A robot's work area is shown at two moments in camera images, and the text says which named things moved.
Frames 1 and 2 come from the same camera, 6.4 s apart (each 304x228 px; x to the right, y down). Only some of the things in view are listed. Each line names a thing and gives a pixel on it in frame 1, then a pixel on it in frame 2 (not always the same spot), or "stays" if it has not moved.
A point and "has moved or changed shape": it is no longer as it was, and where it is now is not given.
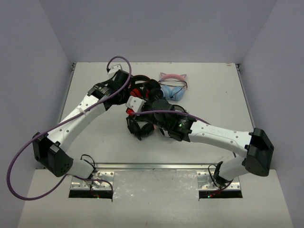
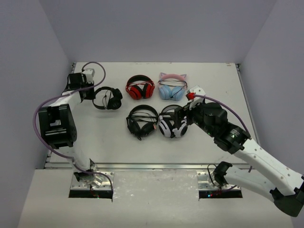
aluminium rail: x=159 y=166 stays
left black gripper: x=144 y=88 to x=88 y=94
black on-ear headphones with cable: x=152 y=87 has moved or changed shape
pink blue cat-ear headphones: x=173 y=86 stays
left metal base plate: x=79 y=184 stays
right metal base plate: x=205 y=182 stays
